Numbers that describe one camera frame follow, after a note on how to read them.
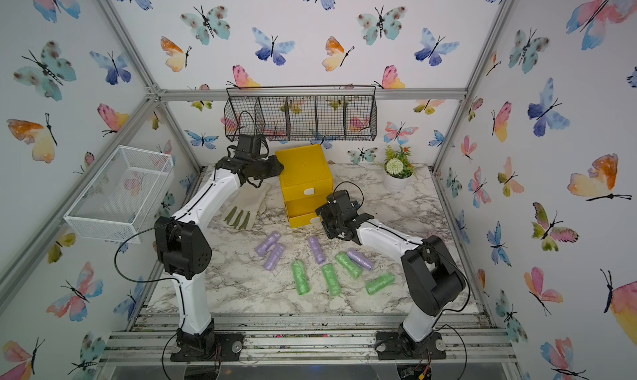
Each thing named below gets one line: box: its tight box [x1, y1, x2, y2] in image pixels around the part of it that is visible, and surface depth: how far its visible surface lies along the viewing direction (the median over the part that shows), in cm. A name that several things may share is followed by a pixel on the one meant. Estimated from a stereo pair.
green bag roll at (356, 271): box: [335, 252, 364, 280], surface depth 90 cm
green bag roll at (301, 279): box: [291, 260, 311, 296], surface depth 87 cm
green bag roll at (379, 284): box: [364, 272, 396, 296], surface depth 86 cm
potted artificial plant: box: [382, 145, 414, 193], surface depth 105 cm
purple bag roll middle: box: [308, 235, 326, 265], surface depth 95 cm
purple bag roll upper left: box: [255, 230, 283, 257], surface depth 97 cm
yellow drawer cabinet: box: [275, 143, 335, 229], surface depth 91 cm
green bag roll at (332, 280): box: [321, 263, 342, 298], surface depth 87 cm
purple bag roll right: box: [346, 248, 375, 271], surface depth 92 cm
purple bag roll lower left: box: [263, 243, 286, 272], surface depth 93 cm
